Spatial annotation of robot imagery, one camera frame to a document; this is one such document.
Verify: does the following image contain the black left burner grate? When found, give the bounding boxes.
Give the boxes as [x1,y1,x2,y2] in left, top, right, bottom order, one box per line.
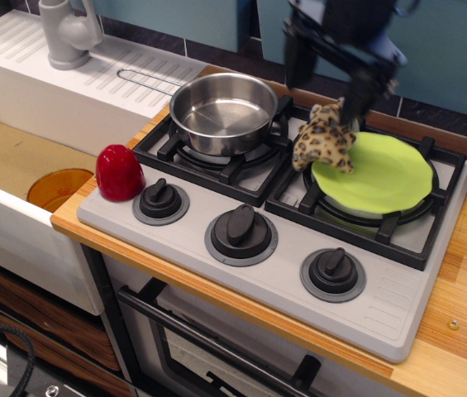
[133,96,308,207]

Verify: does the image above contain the grey toy stove top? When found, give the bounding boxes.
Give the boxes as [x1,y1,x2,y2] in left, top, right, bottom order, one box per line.
[76,113,467,365]

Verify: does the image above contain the black right stove knob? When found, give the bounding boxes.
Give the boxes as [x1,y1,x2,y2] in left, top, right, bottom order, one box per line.
[300,247,366,304]

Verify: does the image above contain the black stove knob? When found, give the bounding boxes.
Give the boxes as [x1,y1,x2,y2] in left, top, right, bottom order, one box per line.
[132,178,190,227]
[204,203,279,267]
[300,247,366,304]

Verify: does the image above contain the black middle stove knob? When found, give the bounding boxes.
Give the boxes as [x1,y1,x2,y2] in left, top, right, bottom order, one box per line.
[204,203,279,267]

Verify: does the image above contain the white toy sink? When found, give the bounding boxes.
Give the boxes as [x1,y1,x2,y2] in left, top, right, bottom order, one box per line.
[0,11,204,315]

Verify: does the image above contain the leopard print stuffed cheetah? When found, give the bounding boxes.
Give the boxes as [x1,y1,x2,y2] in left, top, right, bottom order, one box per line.
[292,98,359,174]

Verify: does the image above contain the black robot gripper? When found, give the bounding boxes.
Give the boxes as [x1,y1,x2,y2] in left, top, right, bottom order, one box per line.
[284,1,407,124]

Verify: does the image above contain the grey toy faucet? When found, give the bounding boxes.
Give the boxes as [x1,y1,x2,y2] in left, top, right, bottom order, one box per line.
[39,0,103,70]

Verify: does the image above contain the toy oven door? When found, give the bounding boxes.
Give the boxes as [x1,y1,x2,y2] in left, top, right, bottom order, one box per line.
[117,277,325,397]

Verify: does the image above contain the wooden drawer fronts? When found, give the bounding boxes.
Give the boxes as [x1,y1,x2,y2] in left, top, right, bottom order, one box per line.
[0,266,133,396]

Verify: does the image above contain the black burner grate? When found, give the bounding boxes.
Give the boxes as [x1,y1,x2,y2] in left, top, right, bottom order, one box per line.
[264,127,467,270]
[133,96,308,207]

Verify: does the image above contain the black right burner grate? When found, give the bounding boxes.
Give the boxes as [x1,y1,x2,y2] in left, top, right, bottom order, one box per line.
[264,127,467,270]

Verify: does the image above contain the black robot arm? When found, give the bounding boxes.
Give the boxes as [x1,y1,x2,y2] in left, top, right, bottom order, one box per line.
[284,1,420,126]

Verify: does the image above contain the black braided cable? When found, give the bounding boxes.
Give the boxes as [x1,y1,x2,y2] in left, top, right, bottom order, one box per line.
[0,324,36,397]

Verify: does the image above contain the orange sink drain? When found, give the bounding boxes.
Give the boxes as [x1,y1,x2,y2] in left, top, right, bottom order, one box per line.
[26,168,93,213]

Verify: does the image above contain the stainless steel pot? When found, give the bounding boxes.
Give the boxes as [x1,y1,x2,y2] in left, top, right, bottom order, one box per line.
[117,68,279,157]

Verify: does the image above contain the black left stove knob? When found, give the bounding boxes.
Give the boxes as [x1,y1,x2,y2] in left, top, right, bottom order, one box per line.
[132,178,190,227]

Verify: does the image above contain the green plastic plate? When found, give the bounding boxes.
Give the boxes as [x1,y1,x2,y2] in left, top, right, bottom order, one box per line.
[312,132,434,214]

